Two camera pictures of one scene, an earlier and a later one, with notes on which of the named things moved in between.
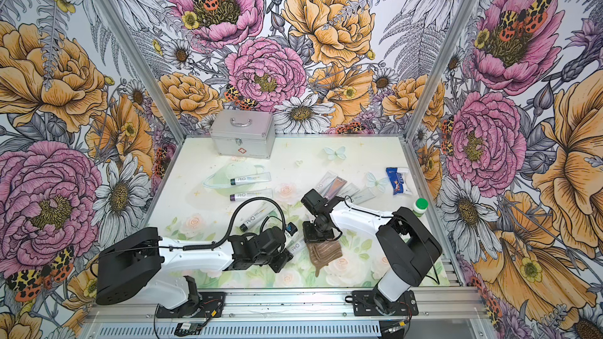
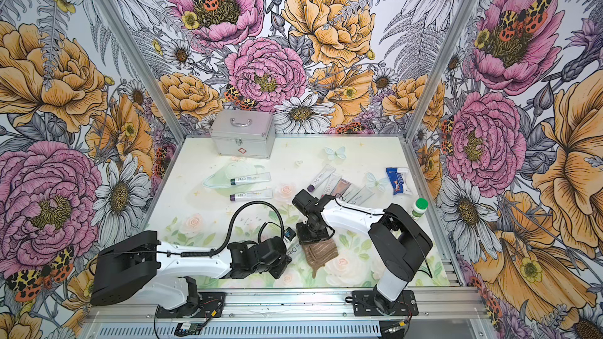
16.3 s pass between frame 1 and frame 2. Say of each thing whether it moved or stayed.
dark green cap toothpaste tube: stayed
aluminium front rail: stayed
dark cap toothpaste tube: moved
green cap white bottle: stayed
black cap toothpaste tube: stayed
